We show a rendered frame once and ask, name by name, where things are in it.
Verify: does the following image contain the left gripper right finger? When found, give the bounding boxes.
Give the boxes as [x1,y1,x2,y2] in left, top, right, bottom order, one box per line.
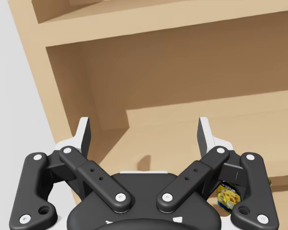
[156,116,279,230]

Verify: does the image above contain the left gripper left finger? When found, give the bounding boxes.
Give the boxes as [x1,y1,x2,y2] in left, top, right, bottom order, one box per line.
[9,116,133,228]

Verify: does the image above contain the green and blue rectangular can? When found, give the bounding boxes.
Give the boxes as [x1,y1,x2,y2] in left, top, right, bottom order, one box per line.
[216,178,272,213]

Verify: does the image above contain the pale wooden shelf unit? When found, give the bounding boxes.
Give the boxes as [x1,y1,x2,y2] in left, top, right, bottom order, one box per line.
[7,0,288,218]

